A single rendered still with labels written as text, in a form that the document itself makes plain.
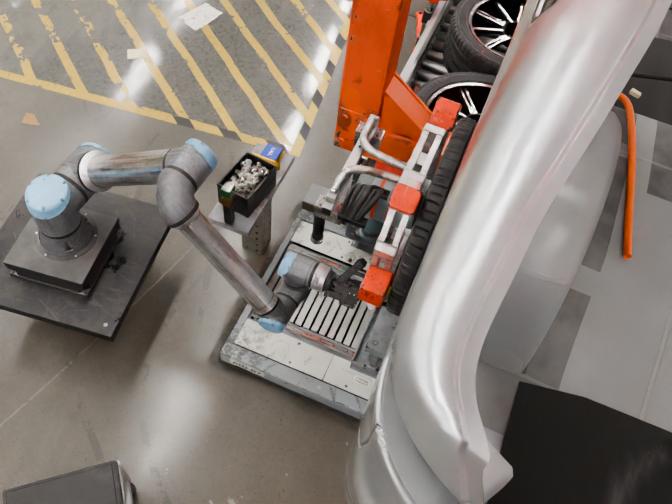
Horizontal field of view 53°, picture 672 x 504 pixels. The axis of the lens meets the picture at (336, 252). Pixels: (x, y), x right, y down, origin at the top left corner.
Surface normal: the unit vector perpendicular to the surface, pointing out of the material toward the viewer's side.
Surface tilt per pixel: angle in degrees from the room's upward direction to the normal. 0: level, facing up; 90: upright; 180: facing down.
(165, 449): 0
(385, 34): 90
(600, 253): 13
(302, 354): 0
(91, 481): 0
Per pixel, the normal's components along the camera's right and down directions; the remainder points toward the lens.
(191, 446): 0.10, -0.54
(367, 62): -0.38, 0.75
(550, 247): -0.18, 0.11
